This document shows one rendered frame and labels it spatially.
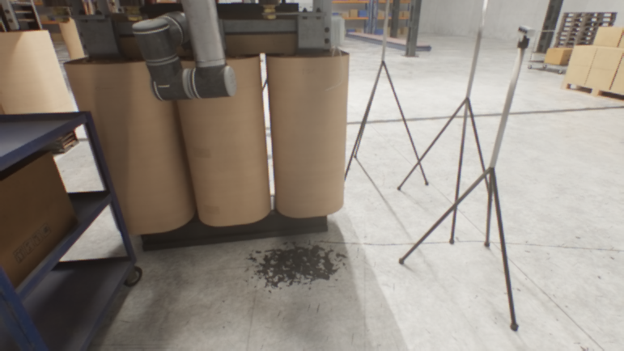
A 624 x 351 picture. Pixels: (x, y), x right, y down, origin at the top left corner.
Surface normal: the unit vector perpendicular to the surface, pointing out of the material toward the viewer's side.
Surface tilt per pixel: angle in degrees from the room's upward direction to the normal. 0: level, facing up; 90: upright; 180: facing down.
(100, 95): 90
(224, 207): 90
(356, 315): 0
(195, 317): 0
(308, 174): 90
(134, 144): 90
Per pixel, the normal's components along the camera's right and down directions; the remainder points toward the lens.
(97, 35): 0.16, 0.40
